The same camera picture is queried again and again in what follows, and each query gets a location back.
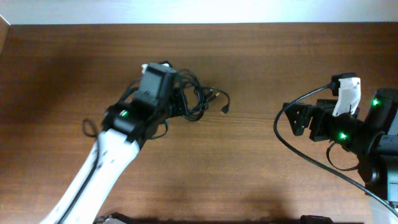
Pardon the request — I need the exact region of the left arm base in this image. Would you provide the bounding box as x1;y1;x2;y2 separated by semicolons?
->
93;212;135;224

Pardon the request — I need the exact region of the left camera cable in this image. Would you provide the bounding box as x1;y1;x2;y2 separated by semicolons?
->
55;118;103;224

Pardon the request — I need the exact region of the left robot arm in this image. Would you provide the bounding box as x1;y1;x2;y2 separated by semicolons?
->
42;61;178;223

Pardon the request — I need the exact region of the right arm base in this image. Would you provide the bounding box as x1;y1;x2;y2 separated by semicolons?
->
300;215;334;224

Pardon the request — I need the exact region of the camera cable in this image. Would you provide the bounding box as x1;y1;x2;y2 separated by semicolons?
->
55;118;103;224
273;83;398;218

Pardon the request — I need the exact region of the right camera cable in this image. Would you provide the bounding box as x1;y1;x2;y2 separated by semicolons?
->
273;83;398;218

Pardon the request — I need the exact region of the black USB cable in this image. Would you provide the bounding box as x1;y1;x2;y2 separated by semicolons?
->
174;68;231;122

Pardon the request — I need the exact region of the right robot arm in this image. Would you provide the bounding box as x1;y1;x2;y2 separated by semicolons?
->
278;88;397;223

